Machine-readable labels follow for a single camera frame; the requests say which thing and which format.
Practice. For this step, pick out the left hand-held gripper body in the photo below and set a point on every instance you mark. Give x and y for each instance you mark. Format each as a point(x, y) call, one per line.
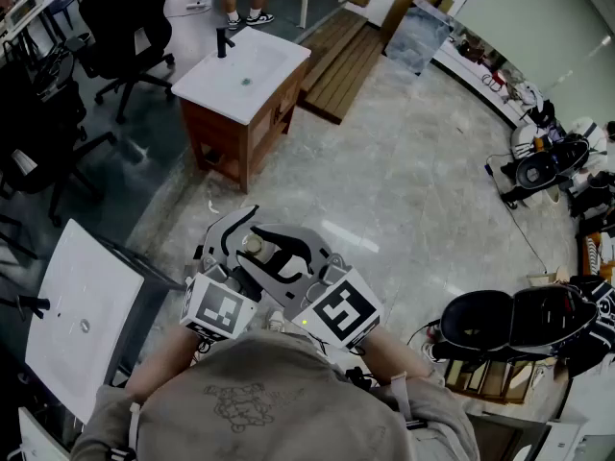
point(218, 308)

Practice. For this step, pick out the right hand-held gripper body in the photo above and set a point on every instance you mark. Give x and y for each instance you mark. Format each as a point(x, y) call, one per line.
point(343, 310)

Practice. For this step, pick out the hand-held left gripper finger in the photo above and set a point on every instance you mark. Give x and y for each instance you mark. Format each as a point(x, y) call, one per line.
point(214, 238)

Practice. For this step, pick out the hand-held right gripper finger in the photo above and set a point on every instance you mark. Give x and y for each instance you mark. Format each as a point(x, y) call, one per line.
point(283, 293)
point(312, 243)

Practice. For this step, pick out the small clear plastic vial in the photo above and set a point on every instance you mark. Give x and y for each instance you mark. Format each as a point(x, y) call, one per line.
point(253, 245)

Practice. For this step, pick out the person's right forearm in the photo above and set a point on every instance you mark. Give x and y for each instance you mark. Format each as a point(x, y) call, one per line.
point(394, 358)

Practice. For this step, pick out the person's left forearm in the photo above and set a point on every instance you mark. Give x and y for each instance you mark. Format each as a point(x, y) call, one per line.
point(163, 358)

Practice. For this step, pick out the person's white right shoe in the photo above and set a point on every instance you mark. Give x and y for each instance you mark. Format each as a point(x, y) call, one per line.
point(275, 320)

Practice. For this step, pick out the black washbasin stand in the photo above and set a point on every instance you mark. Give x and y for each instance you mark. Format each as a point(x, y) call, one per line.
point(149, 286)

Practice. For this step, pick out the person's grey t-shirt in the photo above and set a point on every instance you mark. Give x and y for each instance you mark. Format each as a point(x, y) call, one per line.
point(288, 401)

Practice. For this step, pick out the white washbasin on black stand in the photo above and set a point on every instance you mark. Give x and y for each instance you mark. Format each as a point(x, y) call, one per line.
point(86, 281)

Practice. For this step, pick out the large black padded seat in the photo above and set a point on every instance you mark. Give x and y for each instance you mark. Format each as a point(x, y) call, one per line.
point(480, 320)

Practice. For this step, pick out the stack of wooden frames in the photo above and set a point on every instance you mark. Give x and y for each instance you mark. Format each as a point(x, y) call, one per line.
point(485, 382)

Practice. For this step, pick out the brown slatted wooden platform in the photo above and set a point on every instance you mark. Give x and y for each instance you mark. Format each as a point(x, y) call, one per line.
point(336, 65)

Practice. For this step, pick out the black washbasin faucet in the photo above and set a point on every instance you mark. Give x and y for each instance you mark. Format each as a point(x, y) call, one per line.
point(36, 304)

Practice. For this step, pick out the black office chair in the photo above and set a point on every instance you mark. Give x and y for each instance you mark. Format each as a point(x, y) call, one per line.
point(125, 31)
point(38, 147)

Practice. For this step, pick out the white low ledge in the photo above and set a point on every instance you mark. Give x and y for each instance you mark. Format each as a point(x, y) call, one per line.
point(475, 84)

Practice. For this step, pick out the clear plastic storage bin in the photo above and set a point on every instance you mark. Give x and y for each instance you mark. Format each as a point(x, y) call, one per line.
point(418, 36)

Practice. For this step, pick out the white striped bag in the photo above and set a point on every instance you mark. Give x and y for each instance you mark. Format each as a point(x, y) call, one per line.
point(523, 142)

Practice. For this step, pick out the white power strip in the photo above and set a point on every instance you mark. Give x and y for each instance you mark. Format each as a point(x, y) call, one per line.
point(194, 4)

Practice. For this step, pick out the black round device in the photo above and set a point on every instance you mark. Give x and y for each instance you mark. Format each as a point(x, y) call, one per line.
point(543, 173)

